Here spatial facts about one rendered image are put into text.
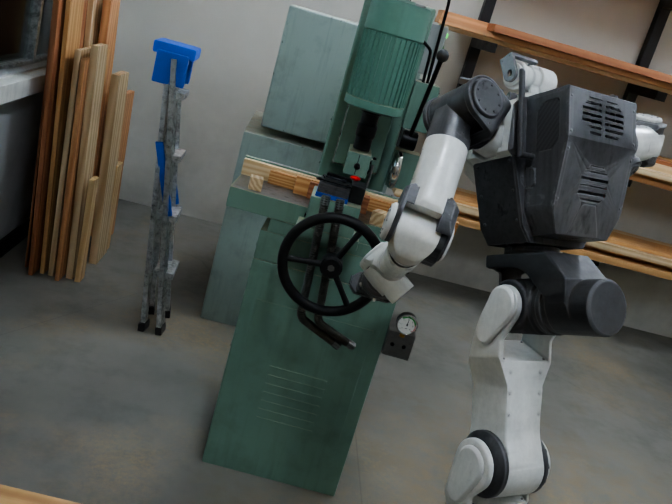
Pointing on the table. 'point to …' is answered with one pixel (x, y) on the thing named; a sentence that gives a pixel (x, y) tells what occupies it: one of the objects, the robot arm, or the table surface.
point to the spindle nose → (366, 131)
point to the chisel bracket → (357, 162)
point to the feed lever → (422, 106)
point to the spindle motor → (387, 57)
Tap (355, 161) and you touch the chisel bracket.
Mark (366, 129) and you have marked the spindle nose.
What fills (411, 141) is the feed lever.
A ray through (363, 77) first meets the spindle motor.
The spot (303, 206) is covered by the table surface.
